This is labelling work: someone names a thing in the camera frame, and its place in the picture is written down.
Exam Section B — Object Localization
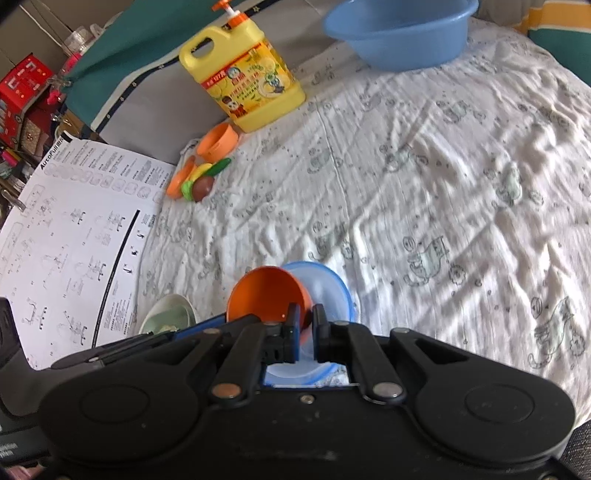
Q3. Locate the dark orange small bowl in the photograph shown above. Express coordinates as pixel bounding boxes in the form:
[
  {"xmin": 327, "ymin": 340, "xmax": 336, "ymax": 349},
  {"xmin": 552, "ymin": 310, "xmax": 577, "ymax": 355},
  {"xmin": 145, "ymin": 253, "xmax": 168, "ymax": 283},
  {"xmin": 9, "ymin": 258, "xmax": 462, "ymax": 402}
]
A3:
[{"xmin": 226, "ymin": 266, "xmax": 312, "ymax": 345}]

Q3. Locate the translucent blue bowl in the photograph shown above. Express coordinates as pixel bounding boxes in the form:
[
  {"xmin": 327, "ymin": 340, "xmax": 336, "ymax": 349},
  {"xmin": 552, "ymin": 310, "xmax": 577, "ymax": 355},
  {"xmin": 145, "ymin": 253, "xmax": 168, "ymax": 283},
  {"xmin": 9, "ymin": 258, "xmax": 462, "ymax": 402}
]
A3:
[{"xmin": 264, "ymin": 261, "xmax": 356, "ymax": 387}]

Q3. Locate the white round plate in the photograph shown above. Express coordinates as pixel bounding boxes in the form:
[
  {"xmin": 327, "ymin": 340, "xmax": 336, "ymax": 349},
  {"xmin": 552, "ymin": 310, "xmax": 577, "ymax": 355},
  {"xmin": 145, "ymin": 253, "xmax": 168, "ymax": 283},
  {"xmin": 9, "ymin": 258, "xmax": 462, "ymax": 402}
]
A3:
[{"xmin": 138, "ymin": 294, "xmax": 197, "ymax": 334}]

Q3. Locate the green square plate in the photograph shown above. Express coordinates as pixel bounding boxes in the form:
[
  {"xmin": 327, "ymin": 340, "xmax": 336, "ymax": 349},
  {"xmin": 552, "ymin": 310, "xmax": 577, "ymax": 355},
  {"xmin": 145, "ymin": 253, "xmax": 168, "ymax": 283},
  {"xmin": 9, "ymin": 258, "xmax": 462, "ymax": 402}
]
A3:
[{"xmin": 149, "ymin": 306, "xmax": 191, "ymax": 334}]

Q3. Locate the green toy vegetable piece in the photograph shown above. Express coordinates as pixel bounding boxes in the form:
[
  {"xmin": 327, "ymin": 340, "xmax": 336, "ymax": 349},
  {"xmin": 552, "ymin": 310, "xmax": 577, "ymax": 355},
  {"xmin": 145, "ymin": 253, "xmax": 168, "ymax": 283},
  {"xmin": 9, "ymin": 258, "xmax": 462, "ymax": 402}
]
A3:
[{"xmin": 181, "ymin": 180, "xmax": 193, "ymax": 202}]

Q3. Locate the toy cucumber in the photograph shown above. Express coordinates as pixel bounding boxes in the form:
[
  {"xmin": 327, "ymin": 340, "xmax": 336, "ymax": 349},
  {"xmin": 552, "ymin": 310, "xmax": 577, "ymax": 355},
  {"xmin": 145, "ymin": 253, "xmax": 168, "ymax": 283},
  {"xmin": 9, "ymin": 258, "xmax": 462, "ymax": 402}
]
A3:
[{"xmin": 204, "ymin": 158, "xmax": 231, "ymax": 177}]

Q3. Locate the orange toy pan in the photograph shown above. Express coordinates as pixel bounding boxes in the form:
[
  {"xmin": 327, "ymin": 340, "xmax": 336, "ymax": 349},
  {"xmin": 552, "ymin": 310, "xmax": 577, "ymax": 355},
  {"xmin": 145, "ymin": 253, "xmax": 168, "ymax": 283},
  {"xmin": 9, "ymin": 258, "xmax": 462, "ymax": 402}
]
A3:
[{"xmin": 166, "ymin": 155, "xmax": 195, "ymax": 200}]

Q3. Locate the toy banana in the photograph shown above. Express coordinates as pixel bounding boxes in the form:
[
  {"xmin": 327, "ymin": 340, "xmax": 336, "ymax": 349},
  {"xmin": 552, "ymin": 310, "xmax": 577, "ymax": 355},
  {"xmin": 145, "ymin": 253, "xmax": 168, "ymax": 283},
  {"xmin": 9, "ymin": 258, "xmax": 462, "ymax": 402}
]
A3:
[{"xmin": 187, "ymin": 163, "xmax": 212, "ymax": 182}]

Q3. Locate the white patterned table cloth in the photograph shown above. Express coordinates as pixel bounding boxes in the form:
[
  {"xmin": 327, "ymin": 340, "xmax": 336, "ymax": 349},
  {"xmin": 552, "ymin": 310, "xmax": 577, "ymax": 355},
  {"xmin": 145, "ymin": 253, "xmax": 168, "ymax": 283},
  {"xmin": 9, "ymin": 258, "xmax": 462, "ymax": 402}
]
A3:
[{"xmin": 137, "ymin": 20, "xmax": 590, "ymax": 422}]

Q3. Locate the white instruction sheet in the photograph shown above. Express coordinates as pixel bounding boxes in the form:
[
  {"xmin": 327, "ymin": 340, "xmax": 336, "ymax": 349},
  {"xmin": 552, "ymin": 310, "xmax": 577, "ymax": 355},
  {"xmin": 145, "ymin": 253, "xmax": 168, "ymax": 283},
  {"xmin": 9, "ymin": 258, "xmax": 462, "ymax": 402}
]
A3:
[{"xmin": 1, "ymin": 134, "xmax": 175, "ymax": 370}]

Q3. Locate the orange toy pot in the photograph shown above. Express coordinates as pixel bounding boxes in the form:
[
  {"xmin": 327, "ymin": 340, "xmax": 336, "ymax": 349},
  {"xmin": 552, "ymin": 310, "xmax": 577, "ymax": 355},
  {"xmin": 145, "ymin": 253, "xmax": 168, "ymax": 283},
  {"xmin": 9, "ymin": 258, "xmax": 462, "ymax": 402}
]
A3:
[{"xmin": 197, "ymin": 122, "xmax": 239, "ymax": 163}]

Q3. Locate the yellow detergent jug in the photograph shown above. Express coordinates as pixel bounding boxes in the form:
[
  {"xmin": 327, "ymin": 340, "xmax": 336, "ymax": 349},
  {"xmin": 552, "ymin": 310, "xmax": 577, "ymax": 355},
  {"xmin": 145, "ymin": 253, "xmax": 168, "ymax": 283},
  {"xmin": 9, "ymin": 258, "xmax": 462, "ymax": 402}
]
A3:
[{"xmin": 178, "ymin": 1, "xmax": 305, "ymax": 133}]

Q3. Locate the teal and grey blanket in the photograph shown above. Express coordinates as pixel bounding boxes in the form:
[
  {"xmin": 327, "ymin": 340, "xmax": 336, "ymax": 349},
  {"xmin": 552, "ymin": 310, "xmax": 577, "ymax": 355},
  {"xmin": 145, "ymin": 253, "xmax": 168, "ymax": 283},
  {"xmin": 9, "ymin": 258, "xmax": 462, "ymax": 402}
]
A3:
[{"xmin": 65, "ymin": 1, "xmax": 590, "ymax": 163}]

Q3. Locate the large blue plastic basin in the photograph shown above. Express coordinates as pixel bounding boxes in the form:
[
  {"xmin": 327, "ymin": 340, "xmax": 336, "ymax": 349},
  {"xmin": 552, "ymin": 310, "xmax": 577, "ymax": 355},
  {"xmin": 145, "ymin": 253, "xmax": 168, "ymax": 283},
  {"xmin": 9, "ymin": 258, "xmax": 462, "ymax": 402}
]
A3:
[{"xmin": 324, "ymin": 0, "xmax": 479, "ymax": 72}]

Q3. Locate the red toy box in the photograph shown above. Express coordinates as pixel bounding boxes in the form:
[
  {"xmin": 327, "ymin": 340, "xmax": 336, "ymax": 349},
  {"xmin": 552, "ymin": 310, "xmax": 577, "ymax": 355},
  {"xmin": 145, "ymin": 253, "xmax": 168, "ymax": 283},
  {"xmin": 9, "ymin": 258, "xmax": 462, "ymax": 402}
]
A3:
[{"xmin": 1, "ymin": 53, "xmax": 53, "ymax": 148}]

